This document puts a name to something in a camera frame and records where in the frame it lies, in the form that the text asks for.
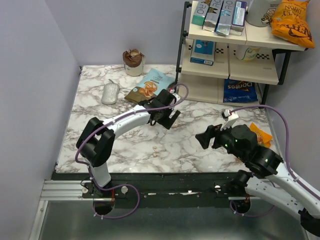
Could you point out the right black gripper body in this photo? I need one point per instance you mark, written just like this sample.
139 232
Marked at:
223 137

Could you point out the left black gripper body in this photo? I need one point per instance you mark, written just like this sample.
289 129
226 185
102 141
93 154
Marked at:
162 111

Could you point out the beige earbud charging case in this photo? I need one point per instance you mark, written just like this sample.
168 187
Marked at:
176 123

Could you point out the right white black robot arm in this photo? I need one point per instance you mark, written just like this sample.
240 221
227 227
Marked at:
268 178

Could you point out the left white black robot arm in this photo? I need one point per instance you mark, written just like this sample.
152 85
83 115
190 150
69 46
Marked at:
95 144

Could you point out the light blue chip bag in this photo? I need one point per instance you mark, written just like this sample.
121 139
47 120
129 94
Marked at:
150 86

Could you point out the orange snack bag on table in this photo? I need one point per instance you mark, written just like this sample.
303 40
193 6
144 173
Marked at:
263 138

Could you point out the brown white paper cup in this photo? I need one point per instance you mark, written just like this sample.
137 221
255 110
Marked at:
133 61

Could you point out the blue Doritos chip bag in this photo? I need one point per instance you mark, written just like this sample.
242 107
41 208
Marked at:
239 91

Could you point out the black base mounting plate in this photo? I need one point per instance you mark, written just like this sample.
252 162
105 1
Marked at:
164 190

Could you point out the silver glitter pouch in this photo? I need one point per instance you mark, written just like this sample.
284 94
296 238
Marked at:
110 93

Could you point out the blue box on shelf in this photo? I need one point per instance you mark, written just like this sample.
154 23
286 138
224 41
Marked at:
203 52

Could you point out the silver toothpaste box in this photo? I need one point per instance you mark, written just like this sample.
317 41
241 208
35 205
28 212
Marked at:
212 16

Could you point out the light blue toothpaste box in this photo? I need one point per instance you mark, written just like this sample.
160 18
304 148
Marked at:
225 19

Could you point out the teal toothpaste box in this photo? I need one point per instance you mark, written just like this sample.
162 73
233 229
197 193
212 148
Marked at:
200 12

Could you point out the purple white box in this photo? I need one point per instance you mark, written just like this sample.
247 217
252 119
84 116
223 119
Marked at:
238 19

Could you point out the white cylindrical container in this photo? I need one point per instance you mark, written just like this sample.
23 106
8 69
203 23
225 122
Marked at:
261 12

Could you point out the orange kettle chips bag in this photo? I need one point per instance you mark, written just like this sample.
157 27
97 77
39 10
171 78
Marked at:
289 22

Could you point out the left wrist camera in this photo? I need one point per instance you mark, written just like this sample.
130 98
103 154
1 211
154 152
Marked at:
176 97

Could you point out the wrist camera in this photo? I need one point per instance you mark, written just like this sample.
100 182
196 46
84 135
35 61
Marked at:
176 97
230 118

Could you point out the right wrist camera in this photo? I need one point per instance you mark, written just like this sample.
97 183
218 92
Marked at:
230 118

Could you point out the black frame beige shelf rack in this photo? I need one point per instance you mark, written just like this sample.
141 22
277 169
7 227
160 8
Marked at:
206 83

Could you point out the aluminium rail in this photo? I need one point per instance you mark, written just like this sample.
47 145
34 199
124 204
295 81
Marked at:
62 190

